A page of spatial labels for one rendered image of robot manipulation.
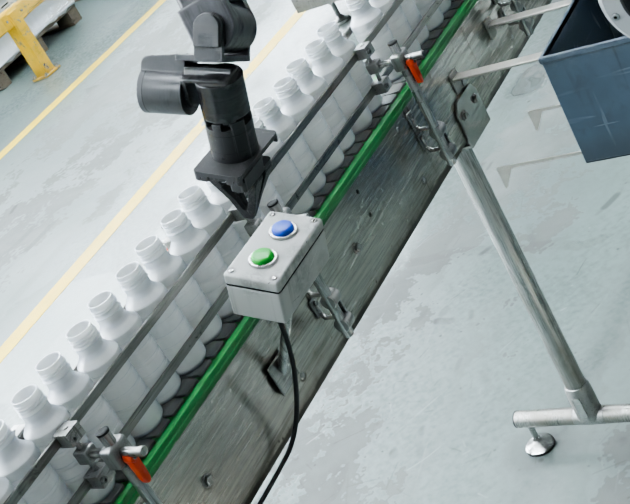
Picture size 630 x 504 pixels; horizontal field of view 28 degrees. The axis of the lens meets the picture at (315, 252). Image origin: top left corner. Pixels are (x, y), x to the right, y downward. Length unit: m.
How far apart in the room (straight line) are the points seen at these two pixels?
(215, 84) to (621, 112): 0.94
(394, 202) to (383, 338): 1.46
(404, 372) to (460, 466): 0.47
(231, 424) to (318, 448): 1.56
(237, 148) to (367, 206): 0.58
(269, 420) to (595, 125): 0.82
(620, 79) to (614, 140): 0.12
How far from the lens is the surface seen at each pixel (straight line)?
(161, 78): 1.48
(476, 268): 3.60
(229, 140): 1.47
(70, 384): 1.56
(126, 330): 1.62
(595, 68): 2.16
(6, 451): 1.50
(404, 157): 2.13
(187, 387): 1.68
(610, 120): 2.21
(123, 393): 1.60
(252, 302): 1.61
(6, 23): 8.16
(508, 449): 2.93
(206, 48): 1.43
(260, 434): 1.75
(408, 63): 2.08
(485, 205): 2.44
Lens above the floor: 1.77
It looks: 25 degrees down
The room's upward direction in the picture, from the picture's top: 30 degrees counter-clockwise
